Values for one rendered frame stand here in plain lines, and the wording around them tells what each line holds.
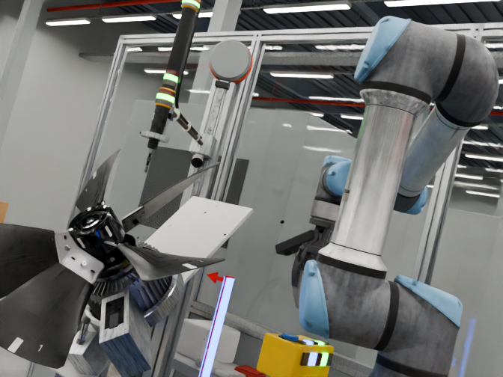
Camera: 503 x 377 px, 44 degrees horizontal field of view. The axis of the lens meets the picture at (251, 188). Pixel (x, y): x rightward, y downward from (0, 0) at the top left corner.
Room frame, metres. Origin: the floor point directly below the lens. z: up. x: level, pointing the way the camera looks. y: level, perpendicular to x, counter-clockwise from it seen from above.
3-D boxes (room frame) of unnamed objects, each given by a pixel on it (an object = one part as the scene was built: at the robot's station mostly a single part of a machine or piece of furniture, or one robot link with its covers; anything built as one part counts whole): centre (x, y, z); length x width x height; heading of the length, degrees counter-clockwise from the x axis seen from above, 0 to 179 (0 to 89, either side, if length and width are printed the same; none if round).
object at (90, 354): (1.54, 0.28, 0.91); 0.12 x 0.08 x 0.12; 139
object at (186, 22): (1.52, 0.26, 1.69); 0.03 x 0.03 x 0.21
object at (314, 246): (1.46, -0.19, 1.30); 0.09 x 0.08 x 0.12; 49
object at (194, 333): (2.08, 0.03, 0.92); 0.17 x 0.16 x 0.11; 139
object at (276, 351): (1.50, -0.20, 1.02); 0.16 x 0.10 x 0.11; 139
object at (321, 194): (1.45, -0.19, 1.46); 0.09 x 0.08 x 0.11; 1
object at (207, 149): (2.14, 0.20, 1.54); 0.10 x 0.07 x 0.08; 174
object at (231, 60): (2.23, 0.19, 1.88); 0.17 x 0.15 x 0.16; 49
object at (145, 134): (1.53, 0.26, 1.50); 0.09 x 0.07 x 0.10; 174
